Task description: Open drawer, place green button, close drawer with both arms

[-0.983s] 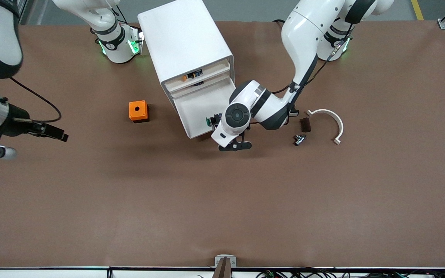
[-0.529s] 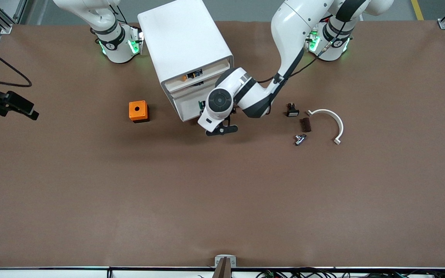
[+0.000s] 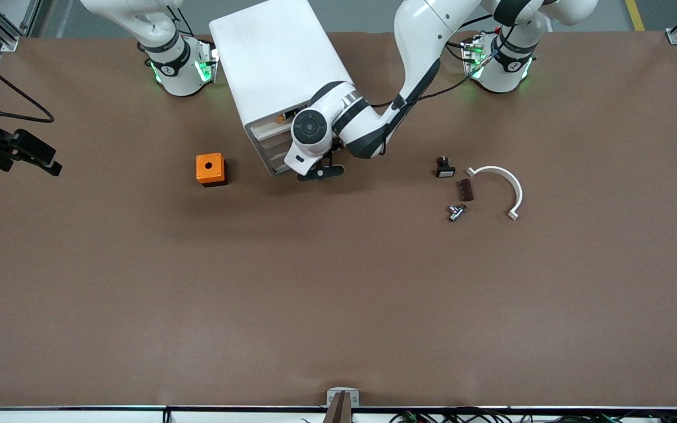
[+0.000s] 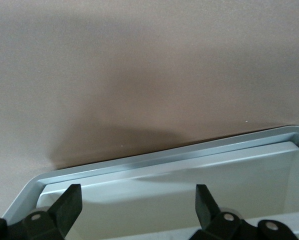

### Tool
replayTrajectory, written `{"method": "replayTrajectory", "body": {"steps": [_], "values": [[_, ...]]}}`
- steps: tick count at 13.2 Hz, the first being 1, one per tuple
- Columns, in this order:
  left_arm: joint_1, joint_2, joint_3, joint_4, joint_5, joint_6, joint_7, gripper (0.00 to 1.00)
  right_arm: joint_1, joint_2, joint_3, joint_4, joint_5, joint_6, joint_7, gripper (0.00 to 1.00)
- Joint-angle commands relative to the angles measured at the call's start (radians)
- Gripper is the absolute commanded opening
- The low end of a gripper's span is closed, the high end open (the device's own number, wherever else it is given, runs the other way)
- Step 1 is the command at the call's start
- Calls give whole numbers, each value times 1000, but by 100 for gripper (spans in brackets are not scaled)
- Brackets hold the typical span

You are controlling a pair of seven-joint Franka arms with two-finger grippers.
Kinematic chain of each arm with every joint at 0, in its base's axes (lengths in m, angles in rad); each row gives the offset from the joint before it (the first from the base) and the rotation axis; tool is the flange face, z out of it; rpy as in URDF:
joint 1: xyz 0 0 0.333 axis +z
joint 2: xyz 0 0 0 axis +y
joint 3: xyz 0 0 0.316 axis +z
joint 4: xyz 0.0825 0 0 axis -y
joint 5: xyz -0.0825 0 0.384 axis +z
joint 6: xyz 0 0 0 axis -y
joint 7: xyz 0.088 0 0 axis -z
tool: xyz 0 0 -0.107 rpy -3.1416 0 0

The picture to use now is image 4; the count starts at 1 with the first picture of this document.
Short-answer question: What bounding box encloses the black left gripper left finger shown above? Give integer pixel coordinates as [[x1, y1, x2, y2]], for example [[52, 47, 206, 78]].
[[0, 183, 84, 240]]

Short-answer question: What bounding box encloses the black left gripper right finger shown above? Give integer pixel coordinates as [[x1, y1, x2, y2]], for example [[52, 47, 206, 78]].
[[188, 184, 298, 240]]

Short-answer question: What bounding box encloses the light grey plastic bin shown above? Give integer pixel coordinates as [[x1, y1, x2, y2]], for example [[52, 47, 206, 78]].
[[0, 125, 299, 240]]

